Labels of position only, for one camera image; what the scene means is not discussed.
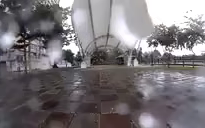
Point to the spreading tree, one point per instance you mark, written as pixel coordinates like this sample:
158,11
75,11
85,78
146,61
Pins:
180,35

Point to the low wooden fence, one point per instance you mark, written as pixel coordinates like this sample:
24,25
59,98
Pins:
186,62

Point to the wet red brick plaza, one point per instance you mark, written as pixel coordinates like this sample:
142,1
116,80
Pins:
103,96

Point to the white canopy shelter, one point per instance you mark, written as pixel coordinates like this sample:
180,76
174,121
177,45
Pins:
106,26

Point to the pale low building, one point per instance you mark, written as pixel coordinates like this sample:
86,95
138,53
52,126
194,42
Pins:
23,58

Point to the large leafy tree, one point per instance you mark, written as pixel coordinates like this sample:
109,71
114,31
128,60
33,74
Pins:
30,20

